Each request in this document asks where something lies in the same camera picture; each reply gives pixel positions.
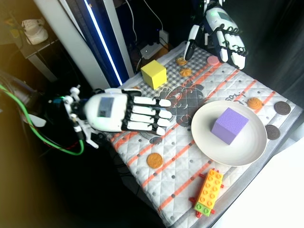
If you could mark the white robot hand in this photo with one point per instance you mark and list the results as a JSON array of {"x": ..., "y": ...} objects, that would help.
[
  {"x": 219, "y": 19},
  {"x": 104, "y": 111}
]

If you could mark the purple foam cube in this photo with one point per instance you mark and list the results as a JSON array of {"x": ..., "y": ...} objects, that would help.
[{"x": 228, "y": 126}]

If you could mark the yellow foam cube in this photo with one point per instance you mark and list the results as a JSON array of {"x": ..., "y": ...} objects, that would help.
[{"x": 154, "y": 73}]

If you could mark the white round plate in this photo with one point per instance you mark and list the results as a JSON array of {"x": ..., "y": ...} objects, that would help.
[{"x": 204, "y": 147}]

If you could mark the pink round cookie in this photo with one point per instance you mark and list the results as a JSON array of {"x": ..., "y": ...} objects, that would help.
[{"x": 213, "y": 60}]

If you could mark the white plug adapter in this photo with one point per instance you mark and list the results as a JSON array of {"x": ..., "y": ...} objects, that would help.
[{"x": 164, "y": 35}]

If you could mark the flower shaped butter cookie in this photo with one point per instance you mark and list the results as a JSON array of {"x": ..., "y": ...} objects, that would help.
[{"x": 185, "y": 72}]

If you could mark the blue lit panel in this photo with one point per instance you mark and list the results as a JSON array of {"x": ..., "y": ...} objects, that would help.
[{"x": 104, "y": 42}]

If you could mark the round orange biscuit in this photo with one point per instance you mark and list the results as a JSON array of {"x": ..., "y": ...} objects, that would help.
[{"x": 154, "y": 160}]

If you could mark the white power strip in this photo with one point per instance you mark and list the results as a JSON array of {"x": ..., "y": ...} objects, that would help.
[{"x": 152, "y": 50}]

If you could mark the orange swirl cookie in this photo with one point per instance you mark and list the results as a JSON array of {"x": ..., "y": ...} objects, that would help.
[{"x": 254, "y": 103}]

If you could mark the grey shelf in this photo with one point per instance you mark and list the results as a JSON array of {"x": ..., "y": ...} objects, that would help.
[{"x": 35, "y": 51}]

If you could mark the grey quilt with bear print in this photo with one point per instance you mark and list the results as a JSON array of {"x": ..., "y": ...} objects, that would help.
[{"x": 180, "y": 171}]

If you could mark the white shoe shaped object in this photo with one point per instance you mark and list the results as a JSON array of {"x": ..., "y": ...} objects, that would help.
[{"x": 35, "y": 32}]

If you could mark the dark chocolate sandwich cookie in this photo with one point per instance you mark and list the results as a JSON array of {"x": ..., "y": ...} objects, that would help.
[
  {"x": 273, "y": 132},
  {"x": 282, "y": 108}
]

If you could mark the orange and green toy brick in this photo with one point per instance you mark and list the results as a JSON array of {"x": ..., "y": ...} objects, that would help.
[{"x": 210, "y": 190}]

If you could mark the white frame post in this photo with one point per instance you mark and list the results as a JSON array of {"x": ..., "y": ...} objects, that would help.
[{"x": 71, "y": 47}]

